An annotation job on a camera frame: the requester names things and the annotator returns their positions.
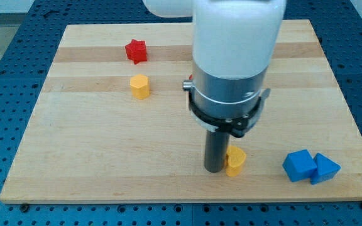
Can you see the wooden board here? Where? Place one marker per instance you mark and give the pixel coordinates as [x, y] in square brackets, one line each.
[90, 141]

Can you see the silver flange with black clamp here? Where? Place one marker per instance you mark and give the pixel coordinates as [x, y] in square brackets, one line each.
[230, 105]

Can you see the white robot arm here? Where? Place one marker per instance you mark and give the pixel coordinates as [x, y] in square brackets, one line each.
[233, 42]

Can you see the yellow hexagon block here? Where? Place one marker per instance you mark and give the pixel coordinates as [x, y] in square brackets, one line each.
[140, 86]

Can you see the blue triangle block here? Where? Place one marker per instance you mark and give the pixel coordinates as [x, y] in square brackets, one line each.
[326, 169]

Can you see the red star block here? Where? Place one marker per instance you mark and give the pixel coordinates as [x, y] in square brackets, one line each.
[136, 51]

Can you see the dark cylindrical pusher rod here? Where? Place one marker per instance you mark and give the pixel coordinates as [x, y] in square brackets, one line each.
[215, 151]

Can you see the yellow heart block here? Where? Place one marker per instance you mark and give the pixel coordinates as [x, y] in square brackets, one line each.
[235, 160]

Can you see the blue cube block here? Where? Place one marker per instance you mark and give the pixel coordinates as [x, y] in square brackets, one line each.
[299, 165]

